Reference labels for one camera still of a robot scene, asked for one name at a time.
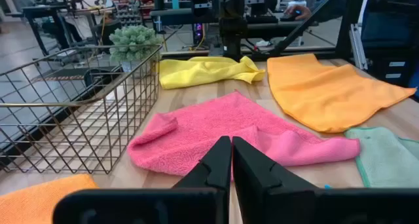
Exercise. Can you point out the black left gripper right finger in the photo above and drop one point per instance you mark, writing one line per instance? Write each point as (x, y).
(271, 197)

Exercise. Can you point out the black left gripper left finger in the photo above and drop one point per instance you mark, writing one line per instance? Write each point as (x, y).
(209, 204)

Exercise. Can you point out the teal microfiber towel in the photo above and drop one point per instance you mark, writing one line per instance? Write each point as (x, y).
(327, 186)

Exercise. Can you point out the pink microfiber towel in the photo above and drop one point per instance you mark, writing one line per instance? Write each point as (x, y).
(212, 125)

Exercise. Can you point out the orange microfiber towel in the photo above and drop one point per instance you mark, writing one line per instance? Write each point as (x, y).
(32, 204)
(327, 93)

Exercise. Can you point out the light green microfiber towel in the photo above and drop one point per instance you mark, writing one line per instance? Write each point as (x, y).
(386, 158)

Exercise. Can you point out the yellow microfiber towel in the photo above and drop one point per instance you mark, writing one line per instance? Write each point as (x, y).
(196, 71)

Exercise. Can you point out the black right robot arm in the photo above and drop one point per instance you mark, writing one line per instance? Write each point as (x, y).
(230, 27)

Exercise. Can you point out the person's forearm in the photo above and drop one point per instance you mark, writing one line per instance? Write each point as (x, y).
(324, 16)

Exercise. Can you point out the black drawer cabinet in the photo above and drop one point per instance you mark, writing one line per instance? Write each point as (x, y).
(379, 70)

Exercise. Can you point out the black computer tower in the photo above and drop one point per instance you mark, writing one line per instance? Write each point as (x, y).
(198, 32)

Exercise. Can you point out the silver aluminium bar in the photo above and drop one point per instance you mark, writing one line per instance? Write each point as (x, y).
(358, 47)

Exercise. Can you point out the backlit computer keyboard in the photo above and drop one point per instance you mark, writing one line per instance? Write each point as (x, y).
(262, 19)

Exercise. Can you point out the potted green succulent plant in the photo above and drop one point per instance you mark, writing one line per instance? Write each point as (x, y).
(132, 42)

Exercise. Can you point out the black computer mouse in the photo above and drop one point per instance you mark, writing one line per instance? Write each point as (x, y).
(287, 17)

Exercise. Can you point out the person's hand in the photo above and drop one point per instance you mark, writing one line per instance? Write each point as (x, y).
(301, 11)

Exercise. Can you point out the grey desk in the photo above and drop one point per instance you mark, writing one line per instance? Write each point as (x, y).
(176, 16)

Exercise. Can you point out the teal box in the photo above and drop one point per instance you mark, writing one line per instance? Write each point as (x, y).
(175, 1)

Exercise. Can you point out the shelf with red bins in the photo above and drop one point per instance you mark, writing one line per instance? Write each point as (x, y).
(131, 4)

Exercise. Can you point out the black workshop table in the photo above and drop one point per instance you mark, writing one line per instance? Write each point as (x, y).
(42, 11)

